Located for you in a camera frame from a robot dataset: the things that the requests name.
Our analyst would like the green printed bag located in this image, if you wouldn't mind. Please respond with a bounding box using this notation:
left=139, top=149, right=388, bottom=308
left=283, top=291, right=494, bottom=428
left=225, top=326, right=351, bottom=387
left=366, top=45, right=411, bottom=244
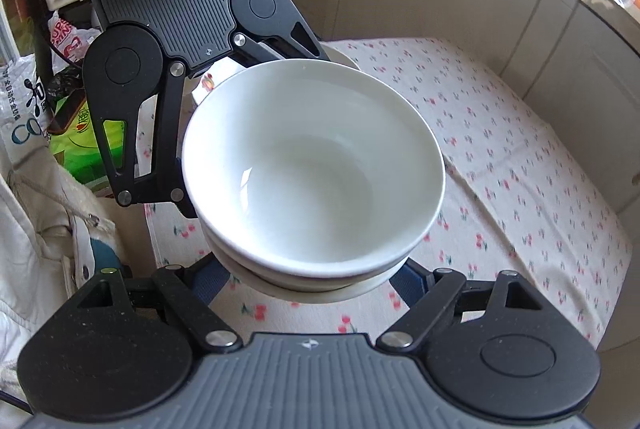
left=49, top=98, right=132, bottom=191

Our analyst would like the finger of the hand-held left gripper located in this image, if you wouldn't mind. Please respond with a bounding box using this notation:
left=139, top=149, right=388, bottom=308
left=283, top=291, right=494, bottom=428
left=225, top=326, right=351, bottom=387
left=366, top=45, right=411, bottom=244
left=95, top=60, right=200, bottom=220
left=231, top=20, right=332, bottom=67

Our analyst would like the cherry print tablecloth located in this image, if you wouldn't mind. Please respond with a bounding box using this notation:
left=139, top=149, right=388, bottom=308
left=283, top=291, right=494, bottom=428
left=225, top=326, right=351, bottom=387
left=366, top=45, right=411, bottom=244
left=137, top=36, right=633, bottom=352

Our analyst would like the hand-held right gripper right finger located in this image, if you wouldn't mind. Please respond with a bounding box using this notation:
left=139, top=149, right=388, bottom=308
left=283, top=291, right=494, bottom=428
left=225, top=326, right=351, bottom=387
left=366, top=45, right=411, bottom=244
left=375, top=258, right=546, bottom=354

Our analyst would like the oval white plate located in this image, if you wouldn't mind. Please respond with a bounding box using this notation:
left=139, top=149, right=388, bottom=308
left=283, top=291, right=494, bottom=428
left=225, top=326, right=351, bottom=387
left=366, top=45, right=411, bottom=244
left=187, top=43, right=362, bottom=111

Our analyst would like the red white plastic bag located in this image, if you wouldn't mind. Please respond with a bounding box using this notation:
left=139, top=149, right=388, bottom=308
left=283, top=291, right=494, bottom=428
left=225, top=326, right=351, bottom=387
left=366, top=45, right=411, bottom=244
left=46, top=10, right=102, bottom=66

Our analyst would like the white jacket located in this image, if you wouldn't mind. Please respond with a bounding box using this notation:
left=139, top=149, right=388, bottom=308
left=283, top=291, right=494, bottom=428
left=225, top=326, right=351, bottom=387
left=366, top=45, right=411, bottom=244
left=0, top=149, right=128, bottom=415

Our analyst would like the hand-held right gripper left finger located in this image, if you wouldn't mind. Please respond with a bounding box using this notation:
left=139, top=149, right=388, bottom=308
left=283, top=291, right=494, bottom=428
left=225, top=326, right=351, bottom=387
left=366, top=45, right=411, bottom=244
left=70, top=251, right=243, bottom=355

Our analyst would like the white printed sack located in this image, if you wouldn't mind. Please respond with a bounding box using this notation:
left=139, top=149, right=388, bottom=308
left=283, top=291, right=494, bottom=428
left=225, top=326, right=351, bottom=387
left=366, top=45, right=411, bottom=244
left=0, top=53, right=52, bottom=162

